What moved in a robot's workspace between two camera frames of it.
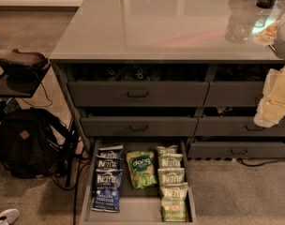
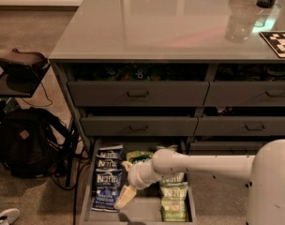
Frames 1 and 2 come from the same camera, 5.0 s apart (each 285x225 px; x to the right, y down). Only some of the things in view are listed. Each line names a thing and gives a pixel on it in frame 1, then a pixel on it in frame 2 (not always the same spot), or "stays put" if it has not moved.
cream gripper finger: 272,108 to 140,175
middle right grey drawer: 240,126 stays put
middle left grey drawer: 139,127 stays put
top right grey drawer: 233,93 stays put
